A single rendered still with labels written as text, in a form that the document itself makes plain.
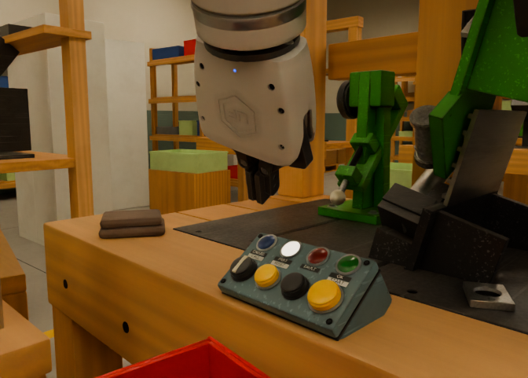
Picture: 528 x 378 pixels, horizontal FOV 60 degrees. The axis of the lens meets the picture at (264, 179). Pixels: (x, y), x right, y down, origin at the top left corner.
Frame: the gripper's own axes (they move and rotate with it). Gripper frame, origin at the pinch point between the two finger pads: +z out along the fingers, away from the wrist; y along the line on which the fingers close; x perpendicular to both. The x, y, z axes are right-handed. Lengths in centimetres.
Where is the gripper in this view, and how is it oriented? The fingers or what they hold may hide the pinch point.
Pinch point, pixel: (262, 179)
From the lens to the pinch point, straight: 45.8
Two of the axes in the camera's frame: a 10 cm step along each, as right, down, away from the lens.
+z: 0.5, 7.3, 6.8
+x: 5.5, -5.9, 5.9
